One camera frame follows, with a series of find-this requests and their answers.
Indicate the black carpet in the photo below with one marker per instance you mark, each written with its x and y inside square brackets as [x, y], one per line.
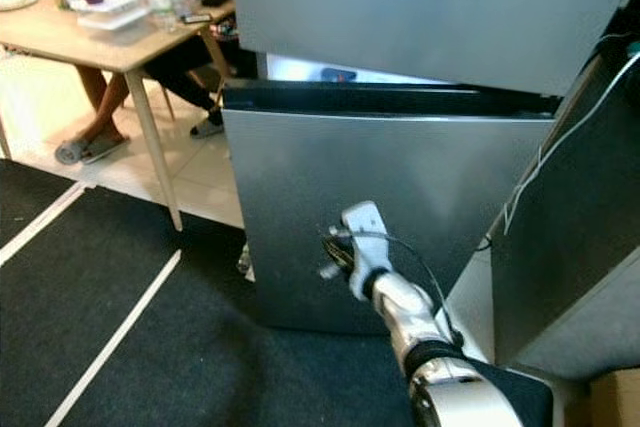
[240, 367]

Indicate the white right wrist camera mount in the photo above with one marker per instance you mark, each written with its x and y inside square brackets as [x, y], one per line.
[365, 232]

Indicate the silver fridge main door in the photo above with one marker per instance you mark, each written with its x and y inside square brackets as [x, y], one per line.
[410, 177]

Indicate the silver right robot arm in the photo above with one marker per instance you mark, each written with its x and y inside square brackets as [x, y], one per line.
[410, 322]

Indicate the brown cardboard box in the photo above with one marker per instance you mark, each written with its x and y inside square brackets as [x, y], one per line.
[618, 402]

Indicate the small clear water bottle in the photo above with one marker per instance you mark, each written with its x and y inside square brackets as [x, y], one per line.
[162, 2]

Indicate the plastic bottle green cap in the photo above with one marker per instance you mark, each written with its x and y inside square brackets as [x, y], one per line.
[246, 262]

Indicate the blue lidded container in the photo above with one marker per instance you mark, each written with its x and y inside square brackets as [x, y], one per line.
[338, 75]

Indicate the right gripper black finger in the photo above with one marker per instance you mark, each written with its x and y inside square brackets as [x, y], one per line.
[332, 243]

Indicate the white tape strip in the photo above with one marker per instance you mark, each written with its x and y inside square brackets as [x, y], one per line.
[110, 342]
[40, 225]

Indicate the silver fridge freezer door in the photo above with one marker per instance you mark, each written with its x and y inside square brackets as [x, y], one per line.
[420, 17]

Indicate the light wooden table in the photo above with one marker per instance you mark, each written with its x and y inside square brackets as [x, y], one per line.
[90, 47]

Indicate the person in pink shirt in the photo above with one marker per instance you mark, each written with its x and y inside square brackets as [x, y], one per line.
[180, 62]

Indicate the person in blue shirt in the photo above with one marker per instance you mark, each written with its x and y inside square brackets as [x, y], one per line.
[105, 97]

